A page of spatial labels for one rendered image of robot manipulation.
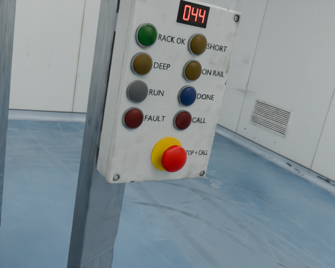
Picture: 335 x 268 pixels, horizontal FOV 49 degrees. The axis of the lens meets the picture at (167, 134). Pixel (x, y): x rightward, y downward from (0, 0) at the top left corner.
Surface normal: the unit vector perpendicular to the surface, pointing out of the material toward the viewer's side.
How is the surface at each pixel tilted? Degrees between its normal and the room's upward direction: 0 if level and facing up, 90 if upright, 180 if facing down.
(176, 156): 86
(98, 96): 90
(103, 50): 90
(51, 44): 90
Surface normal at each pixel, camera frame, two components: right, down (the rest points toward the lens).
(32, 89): 0.48, 0.32
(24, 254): 0.18, -0.95
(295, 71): -0.85, -0.02
